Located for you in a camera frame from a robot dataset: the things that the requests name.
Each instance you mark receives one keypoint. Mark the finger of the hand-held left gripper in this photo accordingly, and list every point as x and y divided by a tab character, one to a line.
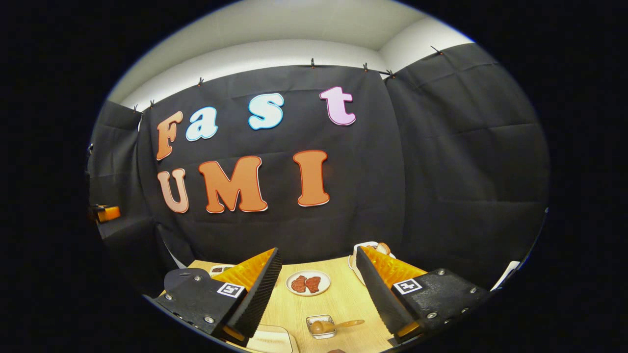
108	214

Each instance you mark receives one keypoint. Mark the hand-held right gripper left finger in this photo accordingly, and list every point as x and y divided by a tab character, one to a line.
257	294

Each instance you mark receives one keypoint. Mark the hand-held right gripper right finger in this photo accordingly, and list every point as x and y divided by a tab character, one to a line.
380	294

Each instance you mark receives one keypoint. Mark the wooden spoon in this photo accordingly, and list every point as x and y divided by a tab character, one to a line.
348	323

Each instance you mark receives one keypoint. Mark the red meat piece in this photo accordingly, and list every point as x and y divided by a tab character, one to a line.
299	284
313	284

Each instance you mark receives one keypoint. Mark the white toaster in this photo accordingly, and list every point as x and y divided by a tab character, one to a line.
353	260

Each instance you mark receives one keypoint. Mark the white compartment bean tray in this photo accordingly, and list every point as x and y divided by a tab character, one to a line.
221	269

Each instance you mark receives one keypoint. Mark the toast slice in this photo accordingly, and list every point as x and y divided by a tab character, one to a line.
383	248

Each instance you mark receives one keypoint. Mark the cream rectangular tray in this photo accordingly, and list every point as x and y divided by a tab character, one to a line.
270	340

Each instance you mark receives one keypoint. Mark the white round plate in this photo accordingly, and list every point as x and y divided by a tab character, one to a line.
308	272

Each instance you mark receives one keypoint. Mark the black backdrop cloth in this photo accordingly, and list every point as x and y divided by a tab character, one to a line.
441	171

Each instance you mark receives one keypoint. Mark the row of black cloth clips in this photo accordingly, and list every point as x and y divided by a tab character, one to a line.
312	63

